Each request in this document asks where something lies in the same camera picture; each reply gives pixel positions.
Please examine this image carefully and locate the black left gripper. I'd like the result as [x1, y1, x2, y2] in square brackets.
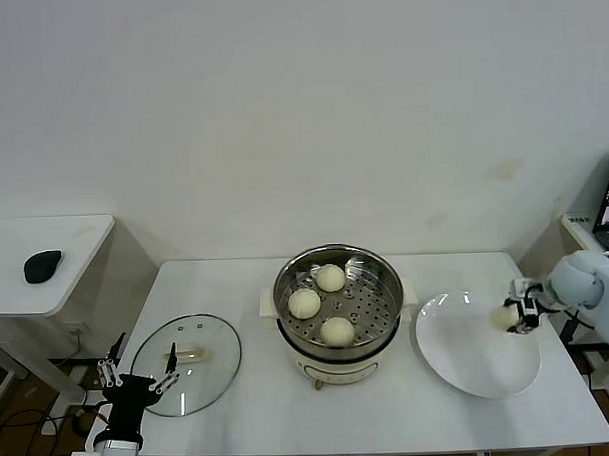
[95, 329, 184, 443]

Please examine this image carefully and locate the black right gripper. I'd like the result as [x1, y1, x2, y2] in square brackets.
[503, 276, 557, 336]

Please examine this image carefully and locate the white steamed baozi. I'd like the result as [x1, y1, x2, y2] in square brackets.
[287, 286, 323, 321]
[315, 264, 347, 294]
[319, 315, 357, 350]
[489, 304, 519, 336]

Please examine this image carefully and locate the glass lid with cream handle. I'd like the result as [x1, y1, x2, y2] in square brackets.
[126, 312, 245, 420]

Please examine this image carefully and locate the stainless steel steamer basket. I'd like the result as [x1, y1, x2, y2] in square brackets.
[270, 242, 407, 363]

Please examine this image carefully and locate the white round plate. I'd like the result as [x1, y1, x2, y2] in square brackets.
[413, 288, 543, 402]

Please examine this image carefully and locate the black computer mouse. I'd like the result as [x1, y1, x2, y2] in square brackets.
[22, 249, 64, 286]

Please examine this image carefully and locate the white side table with mouse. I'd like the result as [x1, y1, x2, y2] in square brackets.
[0, 214, 123, 423]

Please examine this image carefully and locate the black cable with adapter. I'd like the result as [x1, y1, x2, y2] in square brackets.
[557, 312, 599, 380]

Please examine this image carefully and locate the black floor cable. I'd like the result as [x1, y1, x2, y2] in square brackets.
[0, 408, 88, 450]

